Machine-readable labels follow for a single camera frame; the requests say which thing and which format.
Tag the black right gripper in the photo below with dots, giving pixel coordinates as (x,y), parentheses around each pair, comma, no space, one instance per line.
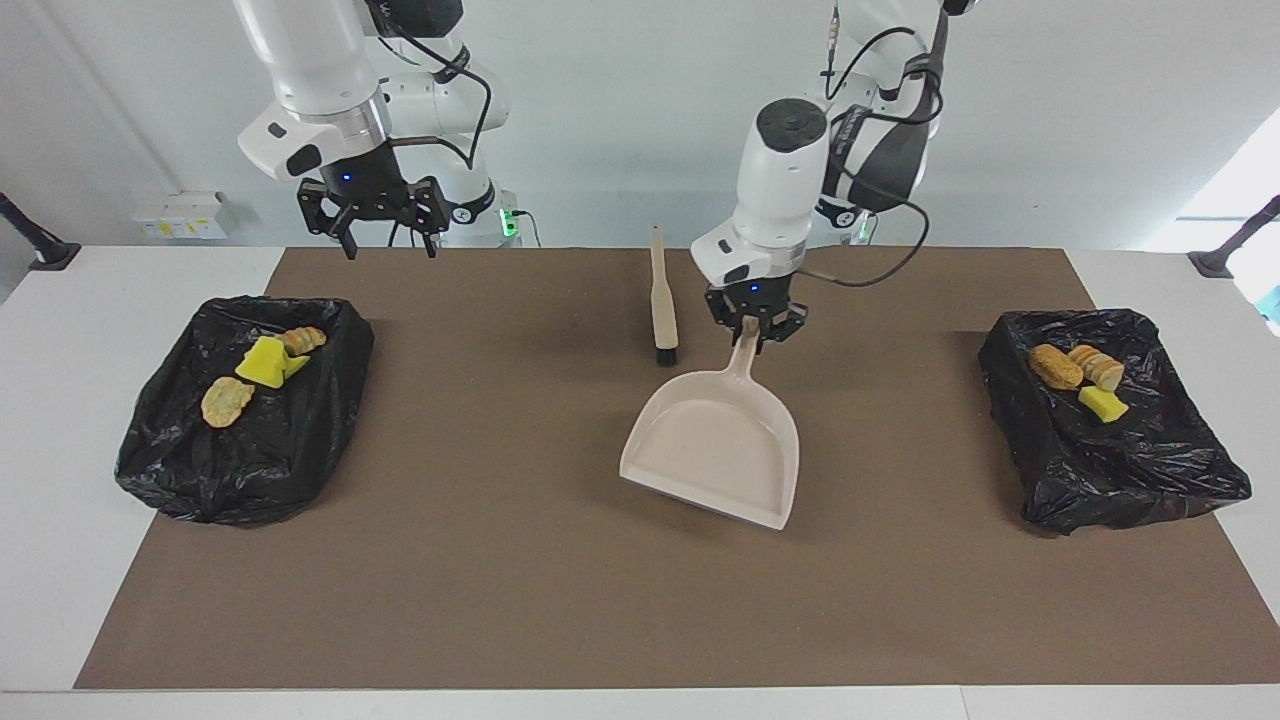
(370,190)

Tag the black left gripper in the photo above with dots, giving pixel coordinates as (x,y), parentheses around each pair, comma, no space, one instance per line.
(755,295)

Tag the beige hand brush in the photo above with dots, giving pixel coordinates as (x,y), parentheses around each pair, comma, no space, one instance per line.
(663,300)

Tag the beige plastic dustpan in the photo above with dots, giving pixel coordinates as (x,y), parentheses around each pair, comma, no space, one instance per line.
(715,440)

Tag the pale toy pastry chunk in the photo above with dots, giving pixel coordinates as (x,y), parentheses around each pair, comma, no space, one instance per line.
(305,340)

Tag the small yellow green sponge wedge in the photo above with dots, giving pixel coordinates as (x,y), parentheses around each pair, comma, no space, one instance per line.
(296,366)

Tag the large yellow sponge piece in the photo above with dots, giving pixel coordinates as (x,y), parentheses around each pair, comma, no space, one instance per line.
(263,362)

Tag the beige toy cookie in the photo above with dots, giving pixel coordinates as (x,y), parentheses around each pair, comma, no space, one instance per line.
(228,402)

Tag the brown toy bread roll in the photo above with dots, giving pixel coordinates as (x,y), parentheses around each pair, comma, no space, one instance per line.
(1055,366)

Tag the orange striped toy croissant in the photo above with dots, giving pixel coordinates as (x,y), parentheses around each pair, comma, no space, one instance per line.
(1097,367)

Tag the green yellow sponge piece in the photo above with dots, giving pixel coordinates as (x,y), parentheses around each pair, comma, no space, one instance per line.
(1102,404)

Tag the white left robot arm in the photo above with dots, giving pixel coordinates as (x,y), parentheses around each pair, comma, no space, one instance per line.
(780,190)

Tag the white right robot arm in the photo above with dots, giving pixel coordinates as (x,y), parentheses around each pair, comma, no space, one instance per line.
(320,100)

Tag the black bag lined bin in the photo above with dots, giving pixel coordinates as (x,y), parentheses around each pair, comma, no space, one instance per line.
(1100,470)
(240,470)

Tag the brown table mat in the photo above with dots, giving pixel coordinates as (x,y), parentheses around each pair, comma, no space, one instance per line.
(640,620)

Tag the teal object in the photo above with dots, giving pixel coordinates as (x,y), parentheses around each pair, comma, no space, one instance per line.
(1273,303)

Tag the white wall socket box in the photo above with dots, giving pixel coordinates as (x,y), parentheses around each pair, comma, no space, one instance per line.
(180,215)

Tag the black camera stand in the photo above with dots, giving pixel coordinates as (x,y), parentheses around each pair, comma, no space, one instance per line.
(1215,262)
(50,255)

